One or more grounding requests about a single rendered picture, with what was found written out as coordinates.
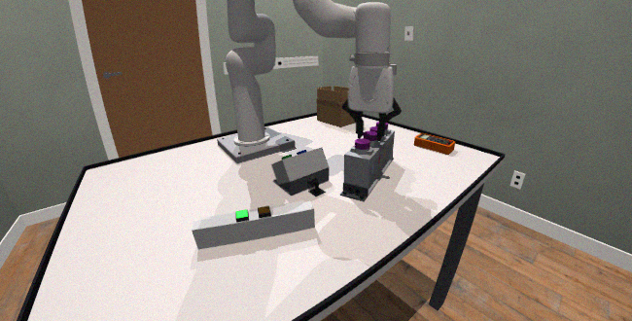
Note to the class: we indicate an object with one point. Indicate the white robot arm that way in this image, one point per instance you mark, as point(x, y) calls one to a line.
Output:
point(326, 18)

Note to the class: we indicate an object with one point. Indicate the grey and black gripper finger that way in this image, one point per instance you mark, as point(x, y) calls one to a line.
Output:
point(357, 116)
point(385, 118)

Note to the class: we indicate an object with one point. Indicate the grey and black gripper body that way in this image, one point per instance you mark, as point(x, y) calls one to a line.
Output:
point(368, 91)

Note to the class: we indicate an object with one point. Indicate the small brown cardboard box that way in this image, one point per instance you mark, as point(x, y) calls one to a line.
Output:
point(329, 106)

